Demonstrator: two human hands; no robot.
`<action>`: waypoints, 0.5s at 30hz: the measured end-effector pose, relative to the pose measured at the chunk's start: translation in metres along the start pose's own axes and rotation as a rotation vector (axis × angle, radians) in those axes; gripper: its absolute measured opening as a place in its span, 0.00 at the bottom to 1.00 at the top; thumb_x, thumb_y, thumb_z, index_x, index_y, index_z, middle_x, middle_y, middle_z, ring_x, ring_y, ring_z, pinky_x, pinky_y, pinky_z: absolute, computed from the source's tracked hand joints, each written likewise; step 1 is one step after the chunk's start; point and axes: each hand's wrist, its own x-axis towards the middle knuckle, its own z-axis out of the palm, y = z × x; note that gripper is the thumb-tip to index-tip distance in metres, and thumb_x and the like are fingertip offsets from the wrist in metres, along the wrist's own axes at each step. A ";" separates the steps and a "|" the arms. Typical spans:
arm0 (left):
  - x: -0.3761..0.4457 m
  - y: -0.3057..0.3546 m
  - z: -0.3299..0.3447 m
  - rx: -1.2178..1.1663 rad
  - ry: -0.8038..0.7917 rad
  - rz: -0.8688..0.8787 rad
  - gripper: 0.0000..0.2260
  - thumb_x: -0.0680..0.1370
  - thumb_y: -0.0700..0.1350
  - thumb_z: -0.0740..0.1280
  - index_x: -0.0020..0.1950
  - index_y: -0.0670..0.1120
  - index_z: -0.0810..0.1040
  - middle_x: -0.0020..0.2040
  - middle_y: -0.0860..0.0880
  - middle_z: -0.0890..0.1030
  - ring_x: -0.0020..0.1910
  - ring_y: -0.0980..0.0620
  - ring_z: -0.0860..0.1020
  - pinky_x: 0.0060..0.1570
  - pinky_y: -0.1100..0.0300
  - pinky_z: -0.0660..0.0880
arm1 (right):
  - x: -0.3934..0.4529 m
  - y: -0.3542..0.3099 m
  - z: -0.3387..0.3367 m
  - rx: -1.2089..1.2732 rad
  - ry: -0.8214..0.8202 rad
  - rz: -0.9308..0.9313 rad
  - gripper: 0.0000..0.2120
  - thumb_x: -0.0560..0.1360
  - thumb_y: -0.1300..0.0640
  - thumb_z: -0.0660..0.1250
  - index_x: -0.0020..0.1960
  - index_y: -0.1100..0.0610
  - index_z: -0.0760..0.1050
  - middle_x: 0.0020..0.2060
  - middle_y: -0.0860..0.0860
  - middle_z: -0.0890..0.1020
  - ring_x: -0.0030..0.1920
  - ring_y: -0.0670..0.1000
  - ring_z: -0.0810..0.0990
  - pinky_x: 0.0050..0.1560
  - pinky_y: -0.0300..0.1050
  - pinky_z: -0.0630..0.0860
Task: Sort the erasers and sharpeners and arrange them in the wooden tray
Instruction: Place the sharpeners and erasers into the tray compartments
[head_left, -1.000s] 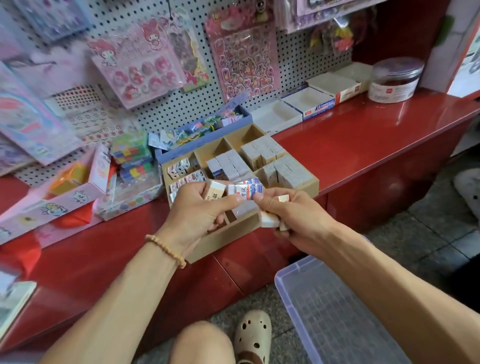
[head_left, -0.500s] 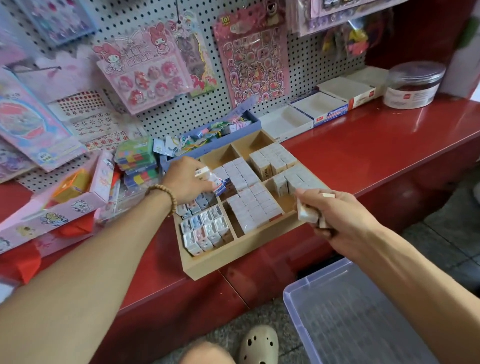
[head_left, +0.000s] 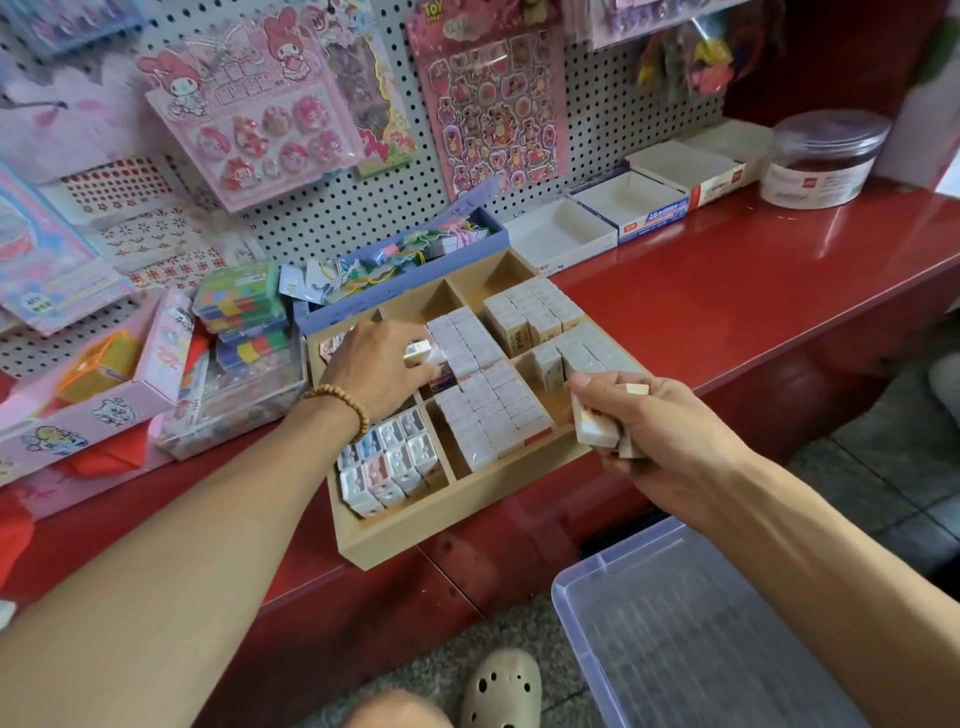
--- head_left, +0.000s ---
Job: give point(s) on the person's left hand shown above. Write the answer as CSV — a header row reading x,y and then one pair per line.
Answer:
x,y
375,368

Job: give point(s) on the person's right hand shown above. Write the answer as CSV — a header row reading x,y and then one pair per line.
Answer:
x,y
675,443

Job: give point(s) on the small white eraser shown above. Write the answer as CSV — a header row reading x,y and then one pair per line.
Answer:
x,y
419,353

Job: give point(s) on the handful of boxed erasers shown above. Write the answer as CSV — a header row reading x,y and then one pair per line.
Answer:
x,y
597,428

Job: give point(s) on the wooden compartment tray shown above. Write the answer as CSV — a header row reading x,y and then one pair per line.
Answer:
x,y
435,518

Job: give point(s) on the clear plastic storage bin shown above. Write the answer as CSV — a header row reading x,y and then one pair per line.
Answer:
x,y
675,630

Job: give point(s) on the person's right forearm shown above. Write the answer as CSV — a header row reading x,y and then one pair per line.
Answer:
x,y
855,600

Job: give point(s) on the person's left forearm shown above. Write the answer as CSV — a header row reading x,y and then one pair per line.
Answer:
x,y
150,585

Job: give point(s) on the blue box of trinkets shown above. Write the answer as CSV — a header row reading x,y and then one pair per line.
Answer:
x,y
420,263

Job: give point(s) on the white tray box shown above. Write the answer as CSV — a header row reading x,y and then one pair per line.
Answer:
x,y
630,206
698,168
563,233

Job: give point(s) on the yellow orange toy box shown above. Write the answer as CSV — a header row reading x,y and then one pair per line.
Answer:
x,y
98,365

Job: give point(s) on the person's left cream clog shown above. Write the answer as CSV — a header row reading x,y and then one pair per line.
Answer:
x,y
500,690

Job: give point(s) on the person's left leg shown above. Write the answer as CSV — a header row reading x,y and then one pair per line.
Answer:
x,y
398,711

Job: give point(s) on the stack of colourful packs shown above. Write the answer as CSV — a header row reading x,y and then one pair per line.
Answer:
x,y
240,308

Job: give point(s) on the white pegboard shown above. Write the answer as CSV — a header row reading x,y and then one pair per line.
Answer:
x,y
375,195

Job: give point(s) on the red display counter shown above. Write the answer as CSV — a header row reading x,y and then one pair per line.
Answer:
x,y
765,278

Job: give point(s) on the pink tray of trinkets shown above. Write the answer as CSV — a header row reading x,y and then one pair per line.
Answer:
x,y
150,375

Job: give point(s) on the red patterned sticker sheet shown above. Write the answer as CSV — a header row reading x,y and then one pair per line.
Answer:
x,y
143,233

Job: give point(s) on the green edged sticker pack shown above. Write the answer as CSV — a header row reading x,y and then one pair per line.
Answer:
x,y
368,90

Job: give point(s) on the pink sticker pack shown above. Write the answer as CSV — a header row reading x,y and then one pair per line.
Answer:
x,y
488,105
248,113

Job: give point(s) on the red folded cloth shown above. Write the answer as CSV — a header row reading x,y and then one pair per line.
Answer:
x,y
90,450

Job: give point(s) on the round clear plastic jar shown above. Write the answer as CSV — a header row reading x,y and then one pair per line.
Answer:
x,y
822,161

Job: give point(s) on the pastel cartoon sticker pack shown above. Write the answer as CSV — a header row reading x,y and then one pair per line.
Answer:
x,y
53,255

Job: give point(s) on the clear bag of colourful toys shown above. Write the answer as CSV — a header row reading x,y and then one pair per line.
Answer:
x,y
690,63

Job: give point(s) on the pale pink card pack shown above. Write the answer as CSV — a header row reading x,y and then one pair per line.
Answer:
x,y
68,128

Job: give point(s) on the white side shelf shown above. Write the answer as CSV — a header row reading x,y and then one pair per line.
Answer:
x,y
930,143

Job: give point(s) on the clear glitter sticker sheet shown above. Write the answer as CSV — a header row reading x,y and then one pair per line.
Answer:
x,y
68,18

